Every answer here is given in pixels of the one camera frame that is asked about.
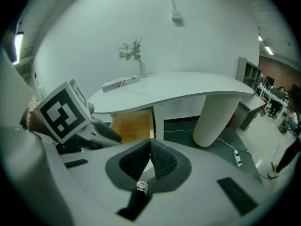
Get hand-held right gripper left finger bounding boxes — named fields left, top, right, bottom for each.
left=60, top=138, right=151, bottom=226

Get black trousers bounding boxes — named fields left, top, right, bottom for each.
left=128, top=192, right=151, bottom=219

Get white office table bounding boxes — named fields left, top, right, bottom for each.
left=257, top=85, right=290, bottom=124

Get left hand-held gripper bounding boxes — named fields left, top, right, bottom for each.
left=34, top=78, right=123, bottom=154

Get white power strip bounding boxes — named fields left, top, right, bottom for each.
left=232, top=149, right=243, bottom=167

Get black and white printed book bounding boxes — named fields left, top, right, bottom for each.
left=101, top=75, right=141, bottom=93

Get white power cable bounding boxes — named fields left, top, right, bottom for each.
left=163, top=128, right=236, bottom=152

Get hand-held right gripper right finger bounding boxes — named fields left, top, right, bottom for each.
left=131, top=138, right=280, bottom=226

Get white curved desk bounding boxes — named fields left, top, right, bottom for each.
left=87, top=71, right=256, bottom=148

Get grey shelf unit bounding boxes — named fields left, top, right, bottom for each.
left=235, top=56, right=266, bottom=131

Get blue and green flower bouquet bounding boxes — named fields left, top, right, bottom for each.
left=117, top=35, right=143, bottom=65

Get white wall conduit box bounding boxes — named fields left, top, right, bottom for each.
left=166, top=0, right=183, bottom=21

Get person's left forearm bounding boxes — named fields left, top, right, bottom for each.
left=20, top=107, right=49, bottom=138

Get white patterned shoe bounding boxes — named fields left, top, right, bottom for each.
left=136, top=180, right=149, bottom=196

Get black power cable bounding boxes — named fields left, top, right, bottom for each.
left=239, top=149, right=269, bottom=180

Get white vase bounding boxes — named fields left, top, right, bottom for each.
left=138, top=62, right=148, bottom=78

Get wooden drawer with white front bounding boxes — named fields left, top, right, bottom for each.
left=109, top=109, right=156, bottom=144

